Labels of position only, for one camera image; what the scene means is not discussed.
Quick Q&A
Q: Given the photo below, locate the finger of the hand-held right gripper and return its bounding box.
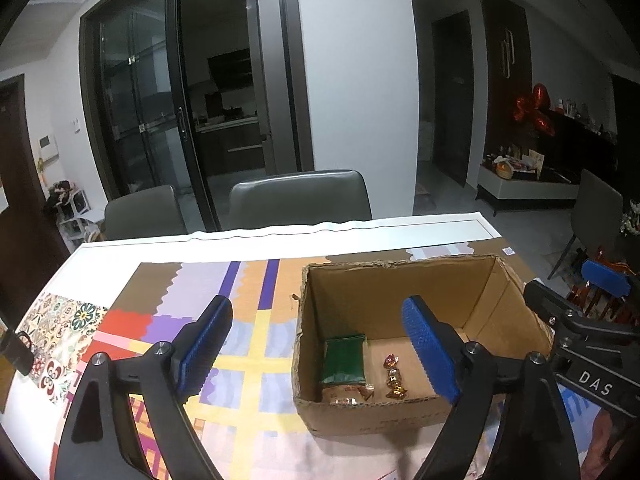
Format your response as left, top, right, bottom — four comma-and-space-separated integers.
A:
523, 280, 592, 344
581, 259, 636, 299

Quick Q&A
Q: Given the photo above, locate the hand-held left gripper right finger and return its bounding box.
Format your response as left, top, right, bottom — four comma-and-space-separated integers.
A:
401, 296, 583, 480

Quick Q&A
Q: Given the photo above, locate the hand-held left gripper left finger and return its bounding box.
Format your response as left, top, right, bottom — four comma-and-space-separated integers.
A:
54, 295, 234, 480

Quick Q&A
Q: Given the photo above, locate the red candy string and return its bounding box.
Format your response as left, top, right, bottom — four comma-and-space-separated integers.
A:
382, 352, 408, 401

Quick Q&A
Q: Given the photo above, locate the dark green snack packet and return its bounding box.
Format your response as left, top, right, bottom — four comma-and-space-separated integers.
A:
321, 334, 368, 386

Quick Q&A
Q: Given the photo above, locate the tan snack packet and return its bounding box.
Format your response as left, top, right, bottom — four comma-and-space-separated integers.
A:
320, 382, 376, 407

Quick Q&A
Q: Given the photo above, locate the cardboard box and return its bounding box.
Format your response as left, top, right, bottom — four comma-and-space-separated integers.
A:
291, 254, 556, 438

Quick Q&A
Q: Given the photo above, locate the red wooden chair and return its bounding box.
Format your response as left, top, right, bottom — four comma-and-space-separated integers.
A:
567, 247, 640, 321

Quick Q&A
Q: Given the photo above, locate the colourful striped table mat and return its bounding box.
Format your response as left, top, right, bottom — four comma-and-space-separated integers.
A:
60, 247, 601, 480

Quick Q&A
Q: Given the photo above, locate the grey dining chair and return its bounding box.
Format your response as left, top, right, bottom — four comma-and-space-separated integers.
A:
105, 185, 188, 241
547, 169, 625, 281
229, 170, 373, 231

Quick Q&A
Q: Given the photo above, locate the flower bouquet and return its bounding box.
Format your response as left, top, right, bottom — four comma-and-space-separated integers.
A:
620, 200, 640, 236

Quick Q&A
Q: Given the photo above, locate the white low sideboard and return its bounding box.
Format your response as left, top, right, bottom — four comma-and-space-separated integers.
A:
475, 162, 581, 216

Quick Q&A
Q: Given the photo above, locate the dark console cabinet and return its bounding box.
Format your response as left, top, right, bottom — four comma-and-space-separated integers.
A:
545, 105, 621, 186

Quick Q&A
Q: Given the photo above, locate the floral patterned tile mat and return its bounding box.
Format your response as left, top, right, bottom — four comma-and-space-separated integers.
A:
15, 292, 108, 406

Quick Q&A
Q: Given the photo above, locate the black mug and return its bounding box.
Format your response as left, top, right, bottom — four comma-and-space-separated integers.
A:
0, 331, 35, 375

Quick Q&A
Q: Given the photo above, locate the white shoe rack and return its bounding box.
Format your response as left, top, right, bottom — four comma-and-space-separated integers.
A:
52, 182, 98, 248

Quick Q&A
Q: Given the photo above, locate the red foil balloon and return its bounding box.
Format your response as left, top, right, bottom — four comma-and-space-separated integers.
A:
514, 82, 556, 137

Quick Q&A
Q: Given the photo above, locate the dark tall wardrobe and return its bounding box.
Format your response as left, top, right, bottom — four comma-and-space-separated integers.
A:
477, 0, 533, 166

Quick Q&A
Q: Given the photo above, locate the dark interior door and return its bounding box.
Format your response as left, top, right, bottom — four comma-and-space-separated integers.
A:
432, 10, 473, 186

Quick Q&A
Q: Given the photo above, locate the silver refrigerator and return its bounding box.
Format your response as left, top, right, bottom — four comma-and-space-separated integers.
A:
245, 0, 301, 176

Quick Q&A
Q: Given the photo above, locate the black framed sliding glass door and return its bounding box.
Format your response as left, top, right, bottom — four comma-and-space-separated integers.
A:
80, 0, 313, 233

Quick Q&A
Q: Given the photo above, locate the black range hood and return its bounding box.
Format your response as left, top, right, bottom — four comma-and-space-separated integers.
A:
207, 49, 253, 93

